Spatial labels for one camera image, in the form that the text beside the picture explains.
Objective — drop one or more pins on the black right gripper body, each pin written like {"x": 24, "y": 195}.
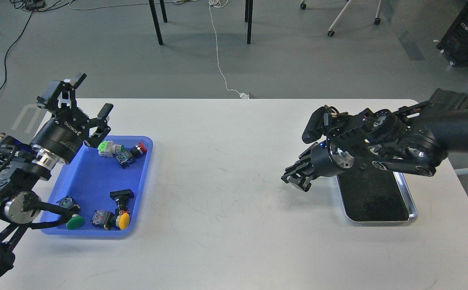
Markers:
{"x": 325, "y": 159}

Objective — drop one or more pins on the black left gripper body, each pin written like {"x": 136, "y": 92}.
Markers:
{"x": 62, "y": 138}

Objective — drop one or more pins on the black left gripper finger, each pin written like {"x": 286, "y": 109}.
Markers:
{"x": 101, "y": 124}
{"x": 60, "y": 99}

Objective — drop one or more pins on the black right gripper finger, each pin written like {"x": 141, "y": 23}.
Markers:
{"x": 302, "y": 167}
{"x": 300, "y": 180}

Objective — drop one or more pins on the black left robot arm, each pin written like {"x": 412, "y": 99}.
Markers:
{"x": 22, "y": 165}

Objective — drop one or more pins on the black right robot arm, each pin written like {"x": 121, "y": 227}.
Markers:
{"x": 413, "y": 139}

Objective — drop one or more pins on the blue plastic tray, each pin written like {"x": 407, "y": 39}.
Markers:
{"x": 90, "y": 178}

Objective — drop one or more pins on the silver metal tray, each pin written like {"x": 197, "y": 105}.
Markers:
{"x": 374, "y": 197}

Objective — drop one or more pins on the light green push button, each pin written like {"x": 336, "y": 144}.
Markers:
{"x": 108, "y": 148}

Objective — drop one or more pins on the black square push button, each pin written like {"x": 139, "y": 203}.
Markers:
{"x": 121, "y": 198}

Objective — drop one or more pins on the dark green push button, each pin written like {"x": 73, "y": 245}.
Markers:
{"x": 76, "y": 221}

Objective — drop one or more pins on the black table leg pair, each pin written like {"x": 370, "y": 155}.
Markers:
{"x": 248, "y": 15}

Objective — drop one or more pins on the red push button switch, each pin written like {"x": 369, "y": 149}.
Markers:
{"x": 138, "y": 150}

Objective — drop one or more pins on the yellow push button switch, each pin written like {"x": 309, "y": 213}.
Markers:
{"x": 121, "y": 219}

